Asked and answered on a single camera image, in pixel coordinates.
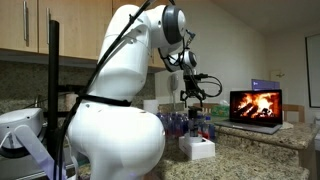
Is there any wooden wall cabinet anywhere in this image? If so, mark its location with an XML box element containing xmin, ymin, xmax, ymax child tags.
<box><xmin>0</xmin><ymin>0</ymin><xmax>169</xmax><ymax>73</ymax></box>

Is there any round white placemat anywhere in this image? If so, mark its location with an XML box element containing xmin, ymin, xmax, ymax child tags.
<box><xmin>279</xmin><ymin>121</ymin><xmax>294</xmax><ymax>131</ymax></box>

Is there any white cardboard product box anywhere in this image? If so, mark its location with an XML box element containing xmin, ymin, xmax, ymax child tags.
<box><xmin>178</xmin><ymin>134</ymin><xmax>216</xmax><ymax>161</ymax></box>

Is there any black camera stand pole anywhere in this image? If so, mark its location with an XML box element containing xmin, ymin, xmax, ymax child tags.
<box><xmin>43</xmin><ymin>19</ymin><xmax>84</xmax><ymax>158</ymax></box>

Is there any green tissue box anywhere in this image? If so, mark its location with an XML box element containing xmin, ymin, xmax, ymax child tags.
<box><xmin>210</xmin><ymin>99</ymin><xmax>231</xmax><ymax>118</ymax></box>

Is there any white paper towel roll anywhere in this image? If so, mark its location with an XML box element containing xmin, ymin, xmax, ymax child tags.
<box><xmin>142</xmin><ymin>99</ymin><xmax>160</xmax><ymax>116</ymax></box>

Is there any wooden dining chair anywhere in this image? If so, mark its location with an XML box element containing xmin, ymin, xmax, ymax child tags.
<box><xmin>193</xmin><ymin>102</ymin><xmax>220</xmax><ymax>114</ymax></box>
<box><xmin>282</xmin><ymin>103</ymin><xmax>305</xmax><ymax>124</ymax></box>

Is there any white device with lavender strap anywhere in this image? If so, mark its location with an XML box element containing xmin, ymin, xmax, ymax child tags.
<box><xmin>0</xmin><ymin>107</ymin><xmax>68</xmax><ymax>180</ymax></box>

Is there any laptop showing fireplace video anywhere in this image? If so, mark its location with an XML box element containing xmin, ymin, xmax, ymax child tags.
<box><xmin>214</xmin><ymin>88</ymin><xmax>284</xmax><ymax>135</ymax></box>

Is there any Fiji water bottle blue cap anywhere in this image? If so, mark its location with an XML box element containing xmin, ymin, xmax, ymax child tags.
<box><xmin>174</xmin><ymin>113</ymin><xmax>188</xmax><ymax>138</ymax></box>
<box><xmin>197</xmin><ymin>114</ymin><xmax>206</xmax><ymax>136</ymax></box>
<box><xmin>203</xmin><ymin>115</ymin><xmax>216</xmax><ymax>141</ymax></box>
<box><xmin>165</xmin><ymin>112</ymin><xmax>177</xmax><ymax>139</ymax></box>

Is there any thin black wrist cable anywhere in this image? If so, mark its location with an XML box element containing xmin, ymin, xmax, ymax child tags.
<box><xmin>158</xmin><ymin>28</ymin><xmax>223</xmax><ymax>99</ymax></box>

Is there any purple panel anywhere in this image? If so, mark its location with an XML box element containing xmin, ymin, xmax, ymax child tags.
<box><xmin>251</xmin><ymin>78</ymin><xmax>282</xmax><ymax>92</ymax></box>

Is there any grey wall phone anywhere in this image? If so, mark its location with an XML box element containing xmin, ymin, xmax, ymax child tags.
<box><xmin>170</xmin><ymin>73</ymin><xmax>180</xmax><ymax>111</ymax></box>

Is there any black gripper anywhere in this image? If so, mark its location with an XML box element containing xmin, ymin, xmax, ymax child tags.
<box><xmin>179</xmin><ymin>78</ymin><xmax>208</xmax><ymax>104</ymax></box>

